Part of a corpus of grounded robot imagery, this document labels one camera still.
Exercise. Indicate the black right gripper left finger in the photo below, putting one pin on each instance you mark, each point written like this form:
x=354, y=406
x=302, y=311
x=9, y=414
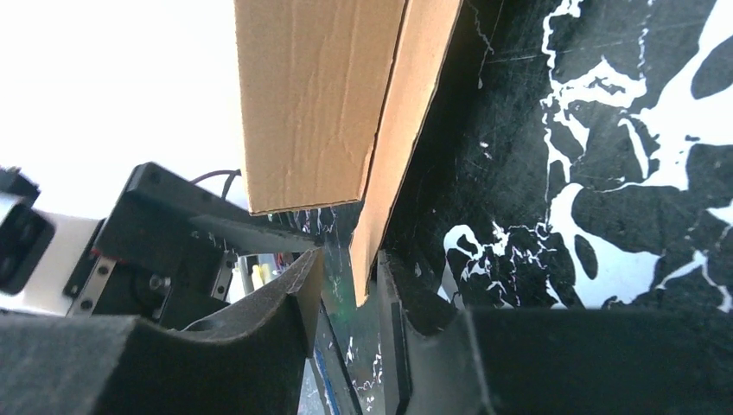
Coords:
x=247, y=358

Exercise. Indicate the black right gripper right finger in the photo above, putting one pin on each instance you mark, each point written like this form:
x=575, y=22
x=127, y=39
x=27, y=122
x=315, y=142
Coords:
x=482, y=360

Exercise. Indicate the brown cardboard box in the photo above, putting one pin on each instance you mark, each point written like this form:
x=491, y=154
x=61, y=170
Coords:
x=334, y=96

